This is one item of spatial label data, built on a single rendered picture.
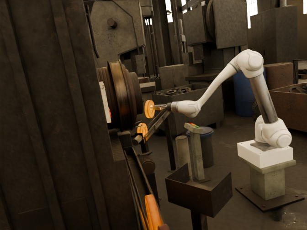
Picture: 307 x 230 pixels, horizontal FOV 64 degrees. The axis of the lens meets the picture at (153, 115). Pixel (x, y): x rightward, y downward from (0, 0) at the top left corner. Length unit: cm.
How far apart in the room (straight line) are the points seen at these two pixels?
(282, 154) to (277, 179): 24
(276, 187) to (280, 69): 306
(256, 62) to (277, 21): 445
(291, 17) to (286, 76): 178
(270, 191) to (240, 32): 362
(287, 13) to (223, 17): 183
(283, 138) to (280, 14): 457
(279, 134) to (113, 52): 309
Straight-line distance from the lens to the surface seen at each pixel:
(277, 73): 508
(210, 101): 417
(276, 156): 222
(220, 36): 490
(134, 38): 426
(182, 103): 196
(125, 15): 431
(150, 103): 208
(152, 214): 99
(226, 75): 199
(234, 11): 526
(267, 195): 237
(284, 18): 635
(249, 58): 180
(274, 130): 198
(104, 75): 147
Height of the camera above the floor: 132
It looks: 13 degrees down
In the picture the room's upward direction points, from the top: 9 degrees counter-clockwise
